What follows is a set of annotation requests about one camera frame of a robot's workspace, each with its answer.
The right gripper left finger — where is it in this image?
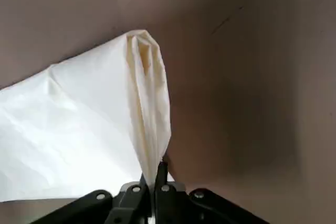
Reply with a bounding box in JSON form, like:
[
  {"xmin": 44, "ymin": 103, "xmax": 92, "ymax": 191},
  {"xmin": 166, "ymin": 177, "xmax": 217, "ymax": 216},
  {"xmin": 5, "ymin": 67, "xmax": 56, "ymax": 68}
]
[{"xmin": 34, "ymin": 174, "xmax": 153, "ymax": 224}]

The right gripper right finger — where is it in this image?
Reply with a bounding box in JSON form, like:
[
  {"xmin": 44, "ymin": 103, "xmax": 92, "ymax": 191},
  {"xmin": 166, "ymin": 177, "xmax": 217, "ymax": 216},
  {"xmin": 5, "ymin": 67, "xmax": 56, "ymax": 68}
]
[{"xmin": 154, "ymin": 161, "xmax": 271, "ymax": 224}]

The cream tablecloth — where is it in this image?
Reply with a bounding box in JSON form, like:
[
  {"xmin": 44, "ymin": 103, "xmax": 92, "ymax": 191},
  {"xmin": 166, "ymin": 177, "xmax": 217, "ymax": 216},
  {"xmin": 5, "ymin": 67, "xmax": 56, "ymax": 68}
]
[{"xmin": 0, "ymin": 29, "xmax": 175, "ymax": 204}]

